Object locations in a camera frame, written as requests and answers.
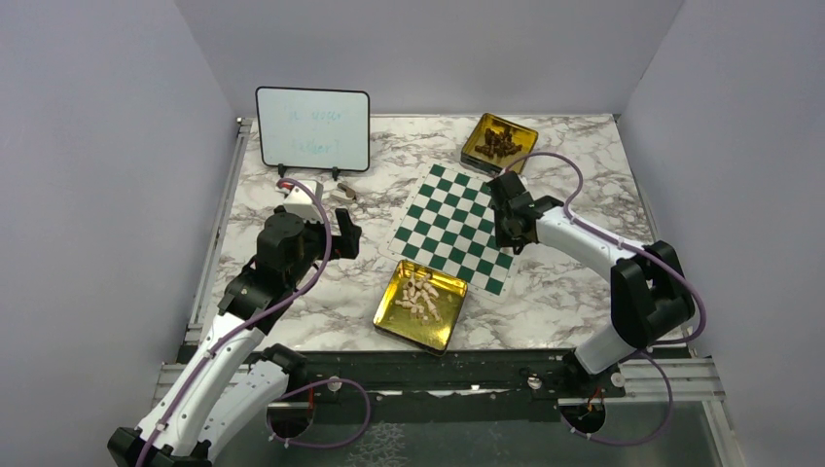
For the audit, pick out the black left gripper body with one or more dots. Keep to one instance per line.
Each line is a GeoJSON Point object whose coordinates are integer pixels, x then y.
{"type": "Point", "coordinates": [314, 242]}

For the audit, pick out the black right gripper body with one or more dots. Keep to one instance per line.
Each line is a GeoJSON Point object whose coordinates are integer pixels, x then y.
{"type": "Point", "coordinates": [504, 235]}

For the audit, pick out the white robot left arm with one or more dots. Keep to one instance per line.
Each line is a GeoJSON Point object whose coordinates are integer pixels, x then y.
{"type": "Point", "coordinates": [203, 410]}

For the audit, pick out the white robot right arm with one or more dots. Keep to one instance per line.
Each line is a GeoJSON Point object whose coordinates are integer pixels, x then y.
{"type": "Point", "coordinates": [649, 296]}

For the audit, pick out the gold tin dark pieces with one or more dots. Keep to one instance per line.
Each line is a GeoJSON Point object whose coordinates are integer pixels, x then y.
{"type": "Point", "coordinates": [523, 135]}

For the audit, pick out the pile of dark chess pieces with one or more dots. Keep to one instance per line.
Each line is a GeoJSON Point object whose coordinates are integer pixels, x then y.
{"type": "Point", "coordinates": [498, 145]}

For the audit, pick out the green white chess board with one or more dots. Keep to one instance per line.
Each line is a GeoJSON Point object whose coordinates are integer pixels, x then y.
{"type": "Point", "coordinates": [446, 224]}

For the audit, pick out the gold tin white pieces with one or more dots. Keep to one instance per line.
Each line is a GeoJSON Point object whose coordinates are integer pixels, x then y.
{"type": "Point", "coordinates": [396, 322]}

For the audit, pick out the small tan clip object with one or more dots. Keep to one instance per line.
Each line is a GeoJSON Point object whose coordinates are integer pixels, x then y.
{"type": "Point", "coordinates": [344, 193]}

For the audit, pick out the small whiteboard on stand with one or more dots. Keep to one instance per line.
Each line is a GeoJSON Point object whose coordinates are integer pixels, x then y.
{"type": "Point", "coordinates": [314, 129]}

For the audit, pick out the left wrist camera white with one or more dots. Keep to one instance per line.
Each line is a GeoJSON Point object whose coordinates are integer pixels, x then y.
{"type": "Point", "coordinates": [298, 201]}

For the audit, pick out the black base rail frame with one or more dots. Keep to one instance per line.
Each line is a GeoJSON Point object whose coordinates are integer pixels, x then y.
{"type": "Point", "coordinates": [487, 385]}

